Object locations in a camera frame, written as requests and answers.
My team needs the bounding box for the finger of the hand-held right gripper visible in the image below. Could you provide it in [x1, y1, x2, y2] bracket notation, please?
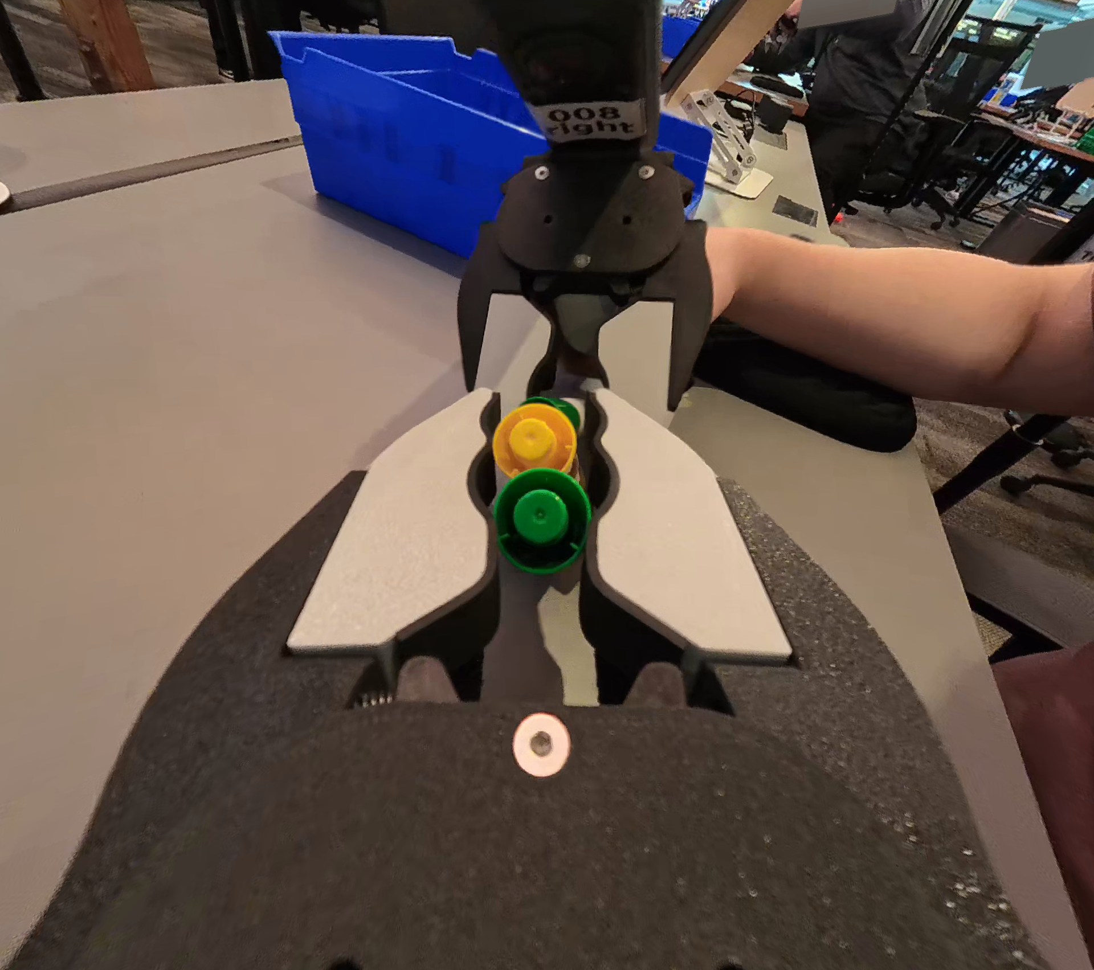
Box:
[583, 295, 678, 428]
[474, 290, 565, 400]

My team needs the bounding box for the small blue plastic bin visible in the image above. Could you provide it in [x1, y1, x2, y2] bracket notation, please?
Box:
[662, 13, 711, 61]

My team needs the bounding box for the large blue plastic bin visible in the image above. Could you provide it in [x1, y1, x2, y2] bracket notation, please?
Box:
[269, 30, 715, 259]

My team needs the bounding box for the tan-backed monitor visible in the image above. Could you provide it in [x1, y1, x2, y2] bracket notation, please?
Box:
[662, 0, 813, 108]

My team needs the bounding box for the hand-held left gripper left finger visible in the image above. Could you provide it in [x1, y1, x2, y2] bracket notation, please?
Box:
[286, 387, 504, 657]

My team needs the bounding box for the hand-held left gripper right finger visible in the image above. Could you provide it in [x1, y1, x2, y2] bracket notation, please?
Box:
[579, 387, 794, 665]

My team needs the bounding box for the white monitor stand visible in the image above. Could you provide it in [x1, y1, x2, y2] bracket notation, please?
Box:
[679, 88, 774, 200]

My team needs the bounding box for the person's right forearm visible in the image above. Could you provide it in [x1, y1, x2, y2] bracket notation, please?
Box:
[705, 227, 1094, 418]

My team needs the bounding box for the yellow highlighter marker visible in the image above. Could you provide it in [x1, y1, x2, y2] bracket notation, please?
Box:
[493, 403, 581, 480]

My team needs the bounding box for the person's maroon clothing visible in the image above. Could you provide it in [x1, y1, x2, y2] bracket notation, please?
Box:
[991, 641, 1094, 970]

